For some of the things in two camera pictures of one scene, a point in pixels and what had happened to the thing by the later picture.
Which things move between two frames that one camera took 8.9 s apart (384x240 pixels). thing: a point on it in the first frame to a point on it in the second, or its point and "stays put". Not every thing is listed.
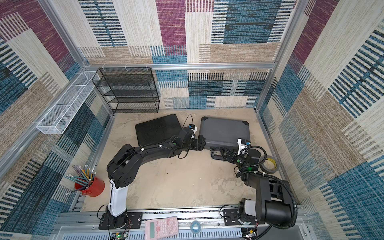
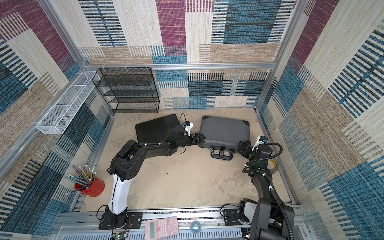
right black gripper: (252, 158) to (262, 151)
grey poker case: (219, 132) stays put
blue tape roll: (195, 226) stays put
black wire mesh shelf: (128, 90) stays put
